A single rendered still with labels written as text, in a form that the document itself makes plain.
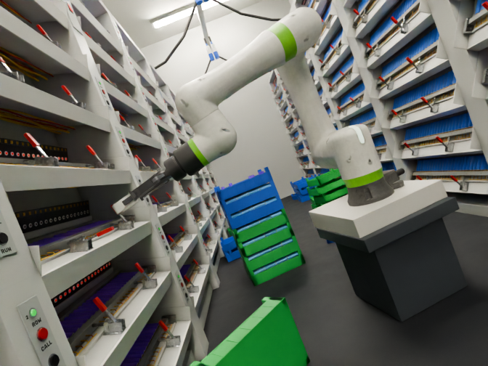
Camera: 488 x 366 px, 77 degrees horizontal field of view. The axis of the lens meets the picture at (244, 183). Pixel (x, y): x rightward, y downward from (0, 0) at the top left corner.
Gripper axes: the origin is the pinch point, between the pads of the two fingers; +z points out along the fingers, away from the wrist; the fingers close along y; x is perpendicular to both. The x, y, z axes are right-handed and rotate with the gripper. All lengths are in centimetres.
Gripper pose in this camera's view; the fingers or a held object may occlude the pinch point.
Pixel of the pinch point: (125, 202)
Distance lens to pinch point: 100.2
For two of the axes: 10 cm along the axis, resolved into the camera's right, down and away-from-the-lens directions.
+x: -5.7, -8.2, -0.3
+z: -8.2, 5.7, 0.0
